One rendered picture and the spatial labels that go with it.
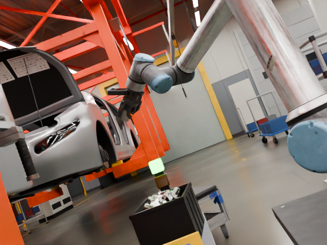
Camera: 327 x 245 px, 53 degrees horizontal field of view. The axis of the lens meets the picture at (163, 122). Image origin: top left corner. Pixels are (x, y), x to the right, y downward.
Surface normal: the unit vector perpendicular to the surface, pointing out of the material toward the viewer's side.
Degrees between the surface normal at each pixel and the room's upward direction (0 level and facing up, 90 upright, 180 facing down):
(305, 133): 95
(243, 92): 90
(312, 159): 95
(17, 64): 143
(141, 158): 90
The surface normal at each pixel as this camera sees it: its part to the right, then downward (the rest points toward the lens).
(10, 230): 0.93, -0.37
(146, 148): -0.04, -0.06
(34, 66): 0.25, 0.69
